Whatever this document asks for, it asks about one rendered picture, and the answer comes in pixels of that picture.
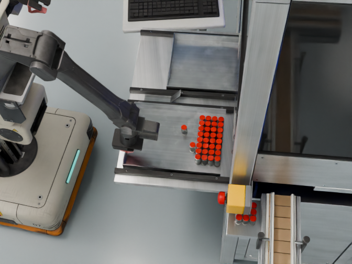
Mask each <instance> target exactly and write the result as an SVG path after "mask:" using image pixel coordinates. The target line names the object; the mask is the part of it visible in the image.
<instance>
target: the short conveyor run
mask: <svg viewBox="0 0 352 264"><path fill-rule="evenodd" d="M260 201H261V203H260V232H259V233H258V238H257V241H256V249H258V264H301V253H302V252H303V250H304V249H305V247H306V246H307V244H308V243H309V242H310V238H309V237H308V236H304V237H303V240H302V241H301V197H300V196H294V194H291V196H287V195H275V194H274V192H271V194H268V193H267V194H265V193H262V195H261V198H260ZM265 234H266V237H265Z"/></svg>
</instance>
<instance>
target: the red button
mask: <svg viewBox="0 0 352 264"><path fill-rule="evenodd" d="M225 200H226V196H225V192H219V193H218V198H217V201H218V203H219V204H224V202H225Z"/></svg>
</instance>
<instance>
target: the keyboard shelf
mask: <svg viewBox="0 0 352 264"><path fill-rule="evenodd" d="M218 9H219V17H206V18H187V19H167V20H148V21H128V0H123V33H137V32H140V30H141V29H142V28H143V27H144V28H162V29H180V30H195V29H215V28H225V15H224V5H223V0H218Z"/></svg>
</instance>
